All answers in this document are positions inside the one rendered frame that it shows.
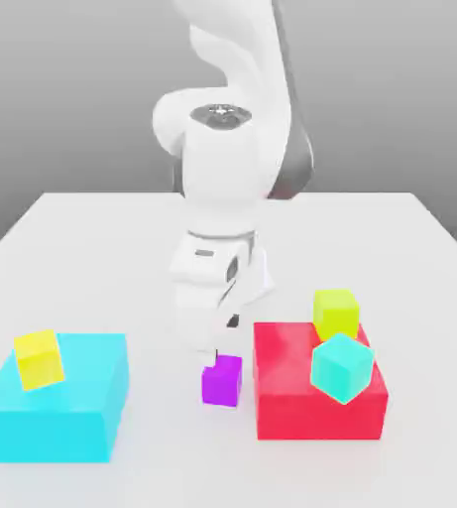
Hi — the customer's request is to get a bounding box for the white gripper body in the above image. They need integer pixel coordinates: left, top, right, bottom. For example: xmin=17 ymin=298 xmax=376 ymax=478
xmin=173 ymin=282 xmax=254 ymax=353

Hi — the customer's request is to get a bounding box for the small purple cube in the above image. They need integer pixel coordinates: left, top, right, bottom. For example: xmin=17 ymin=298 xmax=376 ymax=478
xmin=200 ymin=353 xmax=244 ymax=409

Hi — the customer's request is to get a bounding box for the small turquoise cube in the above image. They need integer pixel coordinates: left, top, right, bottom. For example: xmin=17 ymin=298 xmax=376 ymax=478
xmin=309 ymin=331 xmax=375 ymax=406

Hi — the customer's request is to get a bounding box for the small lime cube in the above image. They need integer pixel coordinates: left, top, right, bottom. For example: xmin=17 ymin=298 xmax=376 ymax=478
xmin=312 ymin=288 xmax=361 ymax=342

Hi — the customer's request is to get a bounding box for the small yellow cube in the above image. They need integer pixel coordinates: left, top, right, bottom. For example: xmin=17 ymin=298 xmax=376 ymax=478
xmin=13 ymin=328 xmax=65 ymax=392

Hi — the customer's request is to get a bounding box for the large red box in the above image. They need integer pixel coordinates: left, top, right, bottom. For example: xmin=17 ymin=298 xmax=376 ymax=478
xmin=253 ymin=320 xmax=390 ymax=442

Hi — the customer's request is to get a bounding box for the large cyan box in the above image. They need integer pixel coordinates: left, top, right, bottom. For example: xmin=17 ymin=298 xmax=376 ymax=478
xmin=0 ymin=332 xmax=129 ymax=464

